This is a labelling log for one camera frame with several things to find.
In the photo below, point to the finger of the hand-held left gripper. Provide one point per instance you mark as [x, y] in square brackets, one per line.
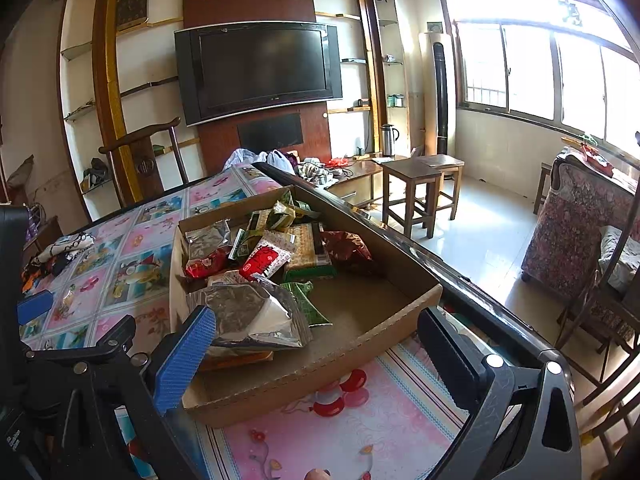
[35, 312]
[117, 335]

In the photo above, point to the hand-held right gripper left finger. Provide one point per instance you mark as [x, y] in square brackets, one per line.
[185, 360]

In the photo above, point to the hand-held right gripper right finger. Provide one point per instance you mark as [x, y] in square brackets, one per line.
[445, 355]

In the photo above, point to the large silver foil packet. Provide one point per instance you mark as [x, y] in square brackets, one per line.
[240, 310]

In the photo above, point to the cardboard box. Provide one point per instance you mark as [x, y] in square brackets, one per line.
[360, 330]

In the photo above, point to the small silver foil packet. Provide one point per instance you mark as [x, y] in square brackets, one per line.
[207, 237]

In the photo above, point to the red and white snack packet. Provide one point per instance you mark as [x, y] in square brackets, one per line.
[262, 260]

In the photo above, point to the dark red snack packet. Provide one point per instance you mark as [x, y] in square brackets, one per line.
[345, 247]

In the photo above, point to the green black biscuit packet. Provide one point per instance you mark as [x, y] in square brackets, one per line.
[250, 227]

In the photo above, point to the clear cracker packet green ends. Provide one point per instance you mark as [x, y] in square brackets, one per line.
[302, 250]

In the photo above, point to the orange and black cloth pile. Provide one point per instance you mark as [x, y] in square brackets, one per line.
[42, 270]

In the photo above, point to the white black printed cloth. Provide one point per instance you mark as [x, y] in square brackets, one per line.
[70, 245]

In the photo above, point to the dark tangled object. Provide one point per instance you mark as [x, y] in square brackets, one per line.
[95, 172]

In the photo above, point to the dark wooden chair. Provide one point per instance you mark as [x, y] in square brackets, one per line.
[595, 320]

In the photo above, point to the wooden chair with round medallion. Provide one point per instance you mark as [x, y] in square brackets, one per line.
[145, 165]

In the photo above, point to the wooden stool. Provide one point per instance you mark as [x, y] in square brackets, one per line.
[410, 175]
[447, 162]

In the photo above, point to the floral patterned sofa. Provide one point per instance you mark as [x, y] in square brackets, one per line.
[570, 220]

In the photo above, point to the grey cushion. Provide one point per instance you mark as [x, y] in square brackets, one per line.
[617, 255]

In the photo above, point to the low wooden television stand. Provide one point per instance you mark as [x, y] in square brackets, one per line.
[360, 172]

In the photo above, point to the small red object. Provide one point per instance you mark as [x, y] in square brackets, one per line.
[337, 161]

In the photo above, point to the steel thermos kettle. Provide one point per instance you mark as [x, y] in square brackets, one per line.
[388, 140]

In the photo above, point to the striped cloth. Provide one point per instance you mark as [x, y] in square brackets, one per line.
[315, 172]

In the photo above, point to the standing air conditioner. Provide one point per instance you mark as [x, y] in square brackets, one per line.
[440, 90]

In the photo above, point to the large window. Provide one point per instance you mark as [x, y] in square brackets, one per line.
[530, 75]

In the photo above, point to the black flat screen television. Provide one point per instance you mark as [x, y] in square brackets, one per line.
[257, 67]

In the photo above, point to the dark rectangular wall panel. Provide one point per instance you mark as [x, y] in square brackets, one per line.
[270, 131]

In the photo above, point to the square wall clock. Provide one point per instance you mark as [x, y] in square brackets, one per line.
[132, 10]

